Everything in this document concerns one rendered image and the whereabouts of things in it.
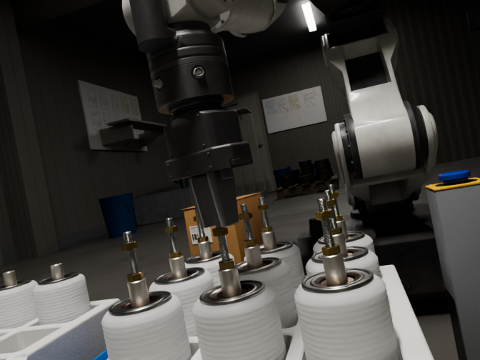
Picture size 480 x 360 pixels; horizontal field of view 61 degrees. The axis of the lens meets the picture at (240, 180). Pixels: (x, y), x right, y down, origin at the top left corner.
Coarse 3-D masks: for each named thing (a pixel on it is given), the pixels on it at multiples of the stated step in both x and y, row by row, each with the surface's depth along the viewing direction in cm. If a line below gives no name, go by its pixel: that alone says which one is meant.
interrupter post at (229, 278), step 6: (222, 270) 45; (228, 270) 45; (234, 270) 46; (222, 276) 45; (228, 276) 45; (234, 276) 45; (222, 282) 46; (228, 282) 45; (234, 282) 45; (222, 288) 46; (228, 288) 45; (234, 288) 45; (240, 288) 46; (228, 294) 45; (234, 294) 45
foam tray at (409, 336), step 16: (384, 272) 67; (400, 288) 58; (400, 304) 52; (400, 320) 47; (416, 320) 47; (192, 336) 55; (288, 336) 50; (400, 336) 43; (416, 336) 43; (192, 352) 53; (288, 352) 45; (304, 352) 45; (400, 352) 44; (416, 352) 39
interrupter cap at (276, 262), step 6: (264, 258) 61; (270, 258) 60; (276, 258) 59; (240, 264) 60; (246, 264) 59; (264, 264) 58; (270, 264) 56; (276, 264) 55; (240, 270) 56; (246, 270) 55; (252, 270) 54; (258, 270) 54; (264, 270) 54
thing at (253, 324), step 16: (240, 304) 42; (256, 304) 42; (272, 304) 44; (208, 320) 43; (224, 320) 42; (240, 320) 42; (256, 320) 42; (272, 320) 44; (208, 336) 43; (224, 336) 42; (240, 336) 42; (256, 336) 42; (272, 336) 43; (208, 352) 43; (224, 352) 42; (240, 352) 42; (256, 352) 42; (272, 352) 43
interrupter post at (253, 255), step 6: (246, 246) 58; (252, 246) 57; (258, 246) 57; (246, 252) 57; (252, 252) 57; (258, 252) 57; (246, 258) 57; (252, 258) 57; (258, 258) 57; (252, 264) 57; (258, 264) 57
